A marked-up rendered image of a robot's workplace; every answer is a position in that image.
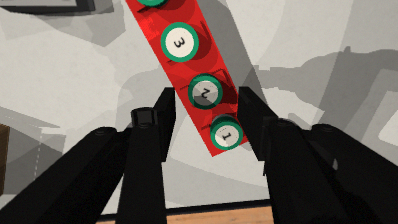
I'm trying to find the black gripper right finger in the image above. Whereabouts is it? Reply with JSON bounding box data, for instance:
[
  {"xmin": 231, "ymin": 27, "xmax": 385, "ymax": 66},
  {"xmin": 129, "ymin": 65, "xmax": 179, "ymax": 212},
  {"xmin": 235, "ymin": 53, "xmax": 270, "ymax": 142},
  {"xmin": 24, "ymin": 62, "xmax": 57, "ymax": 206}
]
[{"xmin": 237, "ymin": 87, "xmax": 398, "ymax": 224}]

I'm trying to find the grey button panel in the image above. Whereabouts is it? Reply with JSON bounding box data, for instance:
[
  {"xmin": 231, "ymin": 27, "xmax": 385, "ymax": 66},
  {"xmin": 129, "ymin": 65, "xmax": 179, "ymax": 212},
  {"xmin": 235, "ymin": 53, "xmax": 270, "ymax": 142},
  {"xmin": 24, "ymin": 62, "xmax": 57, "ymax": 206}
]
[{"xmin": 0, "ymin": 0, "xmax": 96, "ymax": 15}]

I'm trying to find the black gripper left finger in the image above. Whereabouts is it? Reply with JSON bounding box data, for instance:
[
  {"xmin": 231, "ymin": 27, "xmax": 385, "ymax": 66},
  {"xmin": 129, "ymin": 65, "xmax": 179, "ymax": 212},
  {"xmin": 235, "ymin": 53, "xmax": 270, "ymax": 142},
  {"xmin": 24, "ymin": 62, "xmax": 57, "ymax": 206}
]
[{"xmin": 0, "ymin": 87, "xmax": 176, "ymax": 224}]

